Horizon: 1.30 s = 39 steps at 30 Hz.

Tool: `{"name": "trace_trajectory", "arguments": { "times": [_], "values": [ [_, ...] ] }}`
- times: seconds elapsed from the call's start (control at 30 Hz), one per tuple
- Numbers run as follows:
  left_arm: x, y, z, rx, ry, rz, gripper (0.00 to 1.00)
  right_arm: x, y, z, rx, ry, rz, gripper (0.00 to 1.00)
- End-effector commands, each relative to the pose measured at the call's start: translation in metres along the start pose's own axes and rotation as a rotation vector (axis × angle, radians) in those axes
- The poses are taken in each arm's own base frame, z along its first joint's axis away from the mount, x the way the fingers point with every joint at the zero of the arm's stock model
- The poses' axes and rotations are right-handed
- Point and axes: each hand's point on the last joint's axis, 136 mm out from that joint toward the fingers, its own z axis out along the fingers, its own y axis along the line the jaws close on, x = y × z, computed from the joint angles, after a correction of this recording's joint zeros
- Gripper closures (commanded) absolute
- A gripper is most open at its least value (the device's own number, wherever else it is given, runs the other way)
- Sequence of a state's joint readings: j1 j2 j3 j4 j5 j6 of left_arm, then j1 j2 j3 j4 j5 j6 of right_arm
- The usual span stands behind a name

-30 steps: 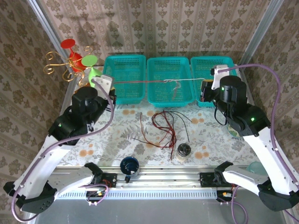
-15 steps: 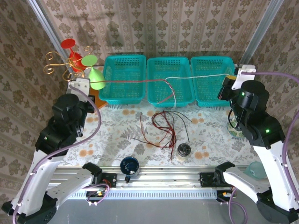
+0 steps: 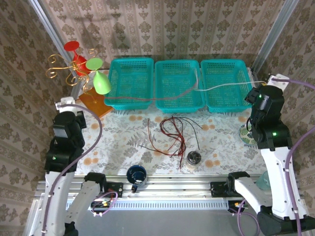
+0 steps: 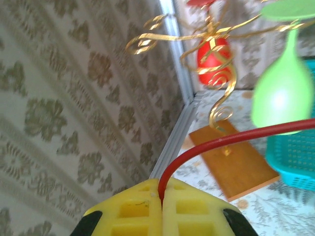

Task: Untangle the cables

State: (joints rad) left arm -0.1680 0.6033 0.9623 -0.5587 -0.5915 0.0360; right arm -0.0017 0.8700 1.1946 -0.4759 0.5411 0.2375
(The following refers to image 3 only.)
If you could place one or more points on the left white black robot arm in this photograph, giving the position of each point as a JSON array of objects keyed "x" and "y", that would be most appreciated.
[{"x": 56, "y": 196}]

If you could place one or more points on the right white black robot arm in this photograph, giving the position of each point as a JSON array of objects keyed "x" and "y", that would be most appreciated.
[{"x": 278, "y": 172}]

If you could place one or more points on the leaf pattern bowl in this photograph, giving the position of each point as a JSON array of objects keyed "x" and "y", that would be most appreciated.
[{"x": 246, "y": 140}]

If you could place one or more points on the floral tablecloth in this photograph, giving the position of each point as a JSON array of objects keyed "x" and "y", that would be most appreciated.
[{"x": 118, "y": 137}]

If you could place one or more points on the teal plastic basket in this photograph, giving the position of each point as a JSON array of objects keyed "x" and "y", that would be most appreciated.
[
  {"x": 226, "y": 71},
  {"x": 174, "y": 73},
  {"x": 130, "y": 71}
]

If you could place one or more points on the green plastic goblet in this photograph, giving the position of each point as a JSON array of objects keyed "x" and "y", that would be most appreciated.
[{"x": 101, "y": 83}]

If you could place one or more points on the dark blue mug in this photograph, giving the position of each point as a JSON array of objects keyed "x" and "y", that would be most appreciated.
[{"x": 136, "y": 175}]

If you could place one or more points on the red plastic goblet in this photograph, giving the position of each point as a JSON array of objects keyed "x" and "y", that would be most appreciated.
[{"x": 72, "y": 46}]

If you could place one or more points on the glass jar black lid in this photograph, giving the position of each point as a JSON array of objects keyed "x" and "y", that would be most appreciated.
[{"x": 193, "y": 158}]

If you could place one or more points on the aluminium frame post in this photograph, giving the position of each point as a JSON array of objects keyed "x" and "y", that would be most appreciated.
[
  {"x": 273, "y": 37},
  {"x": 48, "y": 32}
]

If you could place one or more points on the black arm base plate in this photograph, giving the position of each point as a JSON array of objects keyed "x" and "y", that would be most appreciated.
[
  {"x": 116, "y": 189},
  {"x": 216, "y": 189}
]

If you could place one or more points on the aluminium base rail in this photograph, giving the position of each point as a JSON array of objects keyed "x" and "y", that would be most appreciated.
[{"x": 172, "y": 186}]

